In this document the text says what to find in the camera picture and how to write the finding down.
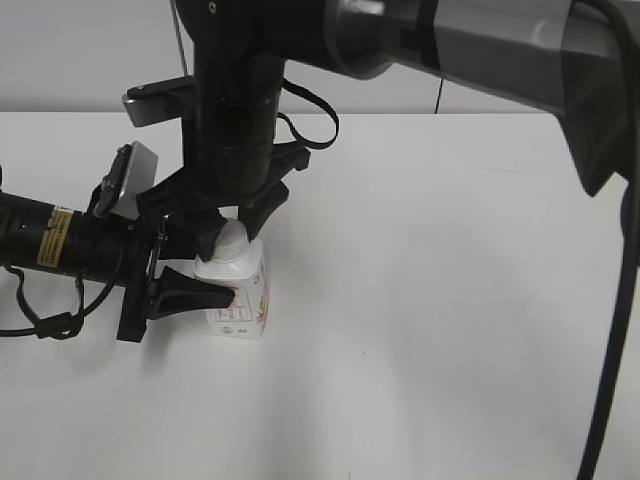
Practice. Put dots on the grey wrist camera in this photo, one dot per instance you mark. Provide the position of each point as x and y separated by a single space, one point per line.
155 102
132 172

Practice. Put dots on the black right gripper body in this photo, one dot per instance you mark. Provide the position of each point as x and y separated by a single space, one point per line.
229 152

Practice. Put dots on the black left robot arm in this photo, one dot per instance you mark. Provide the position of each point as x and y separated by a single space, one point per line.
35 236

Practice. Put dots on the white round bottle cap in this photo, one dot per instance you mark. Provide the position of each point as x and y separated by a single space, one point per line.
231 243

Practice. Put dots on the white yili changqing bottle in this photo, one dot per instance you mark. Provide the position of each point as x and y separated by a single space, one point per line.
247 276

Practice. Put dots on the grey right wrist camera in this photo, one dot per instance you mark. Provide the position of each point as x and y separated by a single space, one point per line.
155 102

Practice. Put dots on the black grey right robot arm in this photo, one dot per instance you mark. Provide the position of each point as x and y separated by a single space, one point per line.
577 60

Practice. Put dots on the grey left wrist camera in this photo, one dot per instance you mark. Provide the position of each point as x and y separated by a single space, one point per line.
132 172

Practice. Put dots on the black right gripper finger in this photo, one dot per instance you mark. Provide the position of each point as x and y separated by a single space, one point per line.
255 215
202 221

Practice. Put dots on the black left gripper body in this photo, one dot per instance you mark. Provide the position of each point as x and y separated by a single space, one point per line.
115 251

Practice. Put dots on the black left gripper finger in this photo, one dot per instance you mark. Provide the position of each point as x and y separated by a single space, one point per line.
180 242
174 293

